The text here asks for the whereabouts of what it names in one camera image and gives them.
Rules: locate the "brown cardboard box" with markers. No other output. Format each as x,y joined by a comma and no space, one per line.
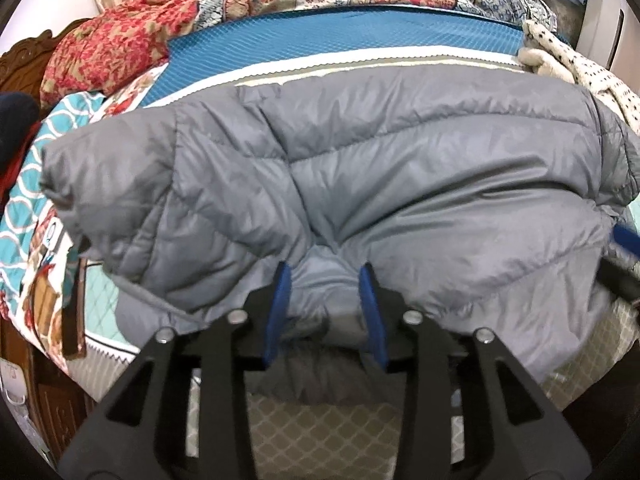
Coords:
44,298

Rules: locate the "dark navy folded garment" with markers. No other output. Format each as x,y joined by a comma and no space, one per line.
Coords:
19,117

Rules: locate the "grey puffer jacket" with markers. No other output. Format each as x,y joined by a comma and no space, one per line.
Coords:
486,198

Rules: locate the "white floral fleece blanket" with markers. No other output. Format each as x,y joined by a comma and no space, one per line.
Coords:
61,304

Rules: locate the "carved wooden headboard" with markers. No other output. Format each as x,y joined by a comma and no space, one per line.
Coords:
23,66

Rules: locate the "red floral quilt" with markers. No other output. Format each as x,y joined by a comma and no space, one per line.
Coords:
111,50

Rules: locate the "white cabinet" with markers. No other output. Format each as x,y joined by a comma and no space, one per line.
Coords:
610,37

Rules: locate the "wooden nightstand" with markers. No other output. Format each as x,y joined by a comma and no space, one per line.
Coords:
56,404

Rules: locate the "white power bank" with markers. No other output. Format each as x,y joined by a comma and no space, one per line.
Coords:
53,233

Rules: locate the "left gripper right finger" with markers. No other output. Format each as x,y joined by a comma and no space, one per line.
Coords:
471,410

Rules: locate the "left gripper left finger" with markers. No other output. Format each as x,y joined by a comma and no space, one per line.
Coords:
179,411

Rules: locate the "teal white patterned pillow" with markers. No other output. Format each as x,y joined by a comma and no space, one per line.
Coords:
26,201

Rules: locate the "white black-spotted fleece garment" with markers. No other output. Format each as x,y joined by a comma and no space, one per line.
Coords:
545,55

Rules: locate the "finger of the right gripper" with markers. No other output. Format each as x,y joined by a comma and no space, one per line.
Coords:
627,239

